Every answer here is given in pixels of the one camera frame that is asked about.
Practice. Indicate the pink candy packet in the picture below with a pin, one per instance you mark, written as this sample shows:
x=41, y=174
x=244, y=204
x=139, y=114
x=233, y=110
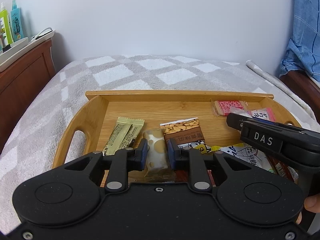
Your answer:
x=264, y=113

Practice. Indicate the grey white checkered blanket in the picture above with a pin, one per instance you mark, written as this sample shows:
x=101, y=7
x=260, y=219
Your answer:
x=30, y=149

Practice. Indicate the blue plaid cloth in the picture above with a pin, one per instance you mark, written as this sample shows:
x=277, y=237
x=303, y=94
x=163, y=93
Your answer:
x=302, y=52

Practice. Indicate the long red snack bar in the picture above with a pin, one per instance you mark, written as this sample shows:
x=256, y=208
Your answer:
x=283, y=170

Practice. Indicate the person's right hand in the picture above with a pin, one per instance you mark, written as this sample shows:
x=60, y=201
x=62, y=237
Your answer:
x=312, y=203

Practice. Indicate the bamboo serving tray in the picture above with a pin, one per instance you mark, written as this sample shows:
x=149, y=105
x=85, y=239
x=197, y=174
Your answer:
x=97, y=117

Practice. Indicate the yellow snack packet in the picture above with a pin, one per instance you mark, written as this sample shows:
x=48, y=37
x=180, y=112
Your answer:
x=249, y=154

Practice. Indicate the lime green bottle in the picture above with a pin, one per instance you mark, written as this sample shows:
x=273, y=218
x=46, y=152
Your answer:
x=5, y=27

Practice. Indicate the peanut snack packet brown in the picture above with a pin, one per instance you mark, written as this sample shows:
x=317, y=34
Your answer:
x=186, y=132

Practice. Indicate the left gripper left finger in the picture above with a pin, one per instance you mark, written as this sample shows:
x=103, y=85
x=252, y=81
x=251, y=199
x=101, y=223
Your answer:
x=123, y=162

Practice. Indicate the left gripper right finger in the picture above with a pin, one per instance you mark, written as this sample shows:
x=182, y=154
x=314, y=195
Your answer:
x=188, y=160

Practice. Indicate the teal bottle right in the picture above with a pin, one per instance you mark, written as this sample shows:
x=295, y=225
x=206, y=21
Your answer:
x=16, y=22

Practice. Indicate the wooden side cabinet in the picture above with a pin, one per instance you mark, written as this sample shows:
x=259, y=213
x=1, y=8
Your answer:
x=21, y=82

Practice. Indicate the dark wooden armchair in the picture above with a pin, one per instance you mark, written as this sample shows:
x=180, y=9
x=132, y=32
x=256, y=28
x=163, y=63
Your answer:
x=303, y=86

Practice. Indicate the gold green wafer packet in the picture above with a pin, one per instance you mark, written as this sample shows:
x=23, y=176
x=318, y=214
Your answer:
x=123, y=135

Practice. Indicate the red square biscuit packet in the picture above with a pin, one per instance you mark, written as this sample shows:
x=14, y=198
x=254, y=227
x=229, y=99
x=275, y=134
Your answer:
x=223, y=108

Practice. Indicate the white marshmallow snack packet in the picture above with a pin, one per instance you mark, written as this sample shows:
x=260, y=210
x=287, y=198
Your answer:
x=157, y=163

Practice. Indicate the black white yellow packet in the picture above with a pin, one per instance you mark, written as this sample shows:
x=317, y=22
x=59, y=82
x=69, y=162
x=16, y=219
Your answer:
x=203, y=148

